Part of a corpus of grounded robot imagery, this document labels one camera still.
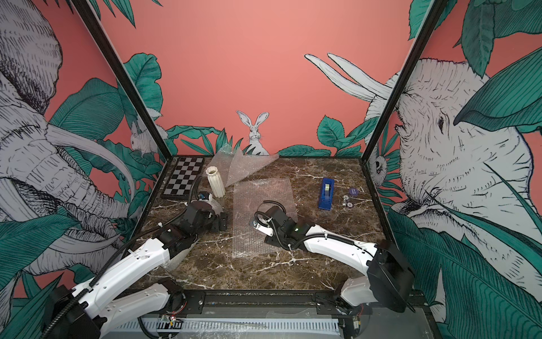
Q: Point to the blue tape dispenser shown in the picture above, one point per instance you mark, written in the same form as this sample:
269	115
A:
325	200

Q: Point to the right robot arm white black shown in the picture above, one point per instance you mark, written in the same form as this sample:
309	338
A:
386	278

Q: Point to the white slotted cable duct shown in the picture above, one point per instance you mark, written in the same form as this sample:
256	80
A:
317	326

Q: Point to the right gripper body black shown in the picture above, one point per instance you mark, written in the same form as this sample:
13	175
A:
276	240

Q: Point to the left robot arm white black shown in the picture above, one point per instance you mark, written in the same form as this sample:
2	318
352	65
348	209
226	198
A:
95	307

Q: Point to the small white ribbed vase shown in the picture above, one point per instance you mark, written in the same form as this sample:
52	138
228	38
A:
215	180

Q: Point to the right black frame post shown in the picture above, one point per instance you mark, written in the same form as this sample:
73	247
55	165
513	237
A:
429	23

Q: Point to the black frame post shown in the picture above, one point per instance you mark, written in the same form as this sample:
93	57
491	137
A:
429	23
89	18

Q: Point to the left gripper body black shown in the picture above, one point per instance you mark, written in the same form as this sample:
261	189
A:
212	225

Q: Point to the black white chessboard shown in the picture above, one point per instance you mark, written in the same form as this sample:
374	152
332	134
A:
184	175

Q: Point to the left black frame post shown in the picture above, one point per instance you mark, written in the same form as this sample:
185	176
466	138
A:
89	18

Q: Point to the crumpled bubble wrap pile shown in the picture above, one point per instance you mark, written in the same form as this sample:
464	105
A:
233	166

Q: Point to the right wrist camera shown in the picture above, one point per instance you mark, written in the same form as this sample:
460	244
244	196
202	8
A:
265	229

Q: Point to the black front mounting rail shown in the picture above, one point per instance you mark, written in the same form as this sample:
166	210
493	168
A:
323	302

